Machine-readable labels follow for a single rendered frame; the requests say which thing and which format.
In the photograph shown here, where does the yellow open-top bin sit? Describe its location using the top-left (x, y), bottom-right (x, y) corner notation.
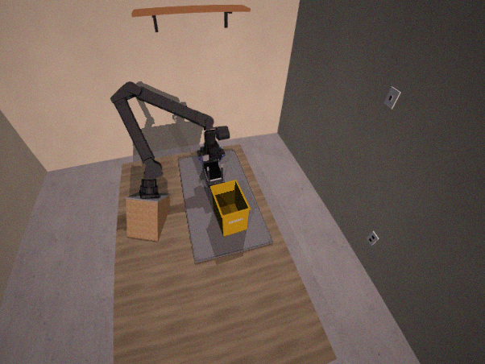
top-left (210, 180), bottom-right (251, 237)

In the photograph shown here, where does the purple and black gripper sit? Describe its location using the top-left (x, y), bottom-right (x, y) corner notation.
top-left (197, 143), bottom-right (225, 165)

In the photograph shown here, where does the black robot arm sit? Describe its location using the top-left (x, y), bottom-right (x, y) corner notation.
top-left (110, 81), bottom-right (230, 199)

